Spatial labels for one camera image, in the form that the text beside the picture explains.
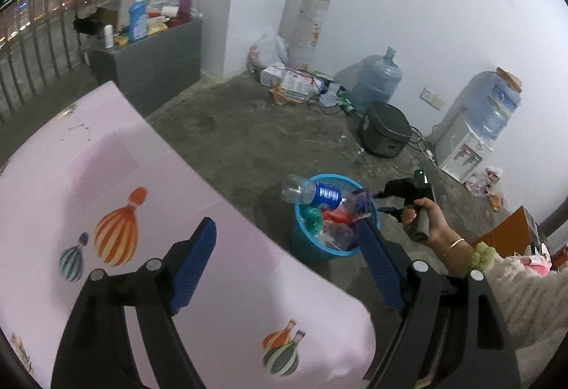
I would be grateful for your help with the person right forearm sleeve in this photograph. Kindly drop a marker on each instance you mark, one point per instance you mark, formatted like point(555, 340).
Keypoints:
point(533, 306)

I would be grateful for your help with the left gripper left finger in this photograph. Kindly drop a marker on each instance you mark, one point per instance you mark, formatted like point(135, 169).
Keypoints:
point(121, 321)

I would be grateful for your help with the floor trash pile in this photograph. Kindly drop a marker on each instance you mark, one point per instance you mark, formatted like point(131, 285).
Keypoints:
point(267, 59)

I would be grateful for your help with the grey storage box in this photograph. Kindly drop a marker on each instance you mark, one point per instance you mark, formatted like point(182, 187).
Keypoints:
point(151, 71)

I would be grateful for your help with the black rice cooker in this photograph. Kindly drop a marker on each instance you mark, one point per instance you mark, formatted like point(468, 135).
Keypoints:
point(384, 130)

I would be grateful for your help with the person right hand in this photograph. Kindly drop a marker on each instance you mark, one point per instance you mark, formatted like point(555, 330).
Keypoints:
point(440, 235)

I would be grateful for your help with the dispenser water bottle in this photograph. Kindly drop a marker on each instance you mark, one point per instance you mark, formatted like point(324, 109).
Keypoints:
point(491, 99)

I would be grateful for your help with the blue water jug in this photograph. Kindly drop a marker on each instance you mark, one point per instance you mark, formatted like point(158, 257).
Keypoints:
point(376, 80)

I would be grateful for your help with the red plastic bag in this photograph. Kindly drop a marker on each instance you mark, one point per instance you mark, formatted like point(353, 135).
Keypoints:
point(337, 216)

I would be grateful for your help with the green mesh bag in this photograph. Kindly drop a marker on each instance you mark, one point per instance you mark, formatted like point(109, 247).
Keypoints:
point(312, 219)

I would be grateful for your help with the Pepsi plastic bottle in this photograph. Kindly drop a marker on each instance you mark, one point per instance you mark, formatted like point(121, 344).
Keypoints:
point(303, 191)

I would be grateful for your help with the blue detergent bottle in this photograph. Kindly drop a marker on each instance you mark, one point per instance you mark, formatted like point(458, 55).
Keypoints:
point(137, 28)

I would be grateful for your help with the white water dispenser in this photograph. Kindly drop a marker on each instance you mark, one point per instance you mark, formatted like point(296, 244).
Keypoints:
point(460, 150)

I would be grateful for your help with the blue plastic trash basket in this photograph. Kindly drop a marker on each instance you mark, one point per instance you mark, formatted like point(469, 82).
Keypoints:
point(305, 246)

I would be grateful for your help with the rolled wallpaper stack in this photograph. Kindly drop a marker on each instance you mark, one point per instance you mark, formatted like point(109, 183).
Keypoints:
point(300, 26)

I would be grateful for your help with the metal balcony railing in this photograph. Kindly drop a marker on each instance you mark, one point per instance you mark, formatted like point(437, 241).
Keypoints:
point(39, 45)

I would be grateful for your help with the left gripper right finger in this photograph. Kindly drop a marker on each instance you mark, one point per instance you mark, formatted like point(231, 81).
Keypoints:
point(451, 332)

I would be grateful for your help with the clear plastic container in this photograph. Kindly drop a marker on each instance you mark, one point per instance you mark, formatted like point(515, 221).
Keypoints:
point(337, 236)

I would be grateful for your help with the pink bed sheet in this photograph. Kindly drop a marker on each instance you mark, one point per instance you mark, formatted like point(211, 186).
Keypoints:
point(96, 187)

